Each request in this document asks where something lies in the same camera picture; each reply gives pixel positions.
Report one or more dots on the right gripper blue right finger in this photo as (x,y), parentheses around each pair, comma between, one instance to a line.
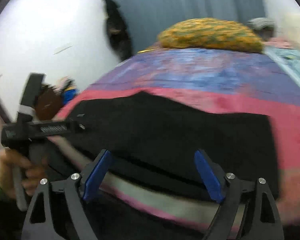
(260,219)

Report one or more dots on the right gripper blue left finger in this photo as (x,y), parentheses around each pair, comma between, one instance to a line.
(61,203)

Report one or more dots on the black pants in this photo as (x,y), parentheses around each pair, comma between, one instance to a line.
(154,139)

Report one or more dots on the left hand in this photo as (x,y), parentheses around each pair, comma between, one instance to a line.
(33,173)

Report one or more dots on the brown wooden cabinet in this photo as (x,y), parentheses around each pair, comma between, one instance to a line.
(48,103)

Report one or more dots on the colourful clothes pile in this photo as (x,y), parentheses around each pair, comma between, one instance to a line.
(66,88)

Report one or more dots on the black hanging bag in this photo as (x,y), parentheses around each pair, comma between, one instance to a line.
(116,31)

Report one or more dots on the pink purple satin bedspread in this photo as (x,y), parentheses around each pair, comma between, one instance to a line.
(218,81)

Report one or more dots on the teal floral blanket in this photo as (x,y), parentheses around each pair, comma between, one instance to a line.
(287,59)

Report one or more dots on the grey blue curtain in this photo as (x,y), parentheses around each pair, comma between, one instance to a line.
(145,19)

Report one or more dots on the green orange floral pillow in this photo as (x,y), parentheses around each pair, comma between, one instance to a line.
(209,33)

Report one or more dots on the grey knitted cloth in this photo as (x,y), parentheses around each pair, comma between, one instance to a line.
(261,23)

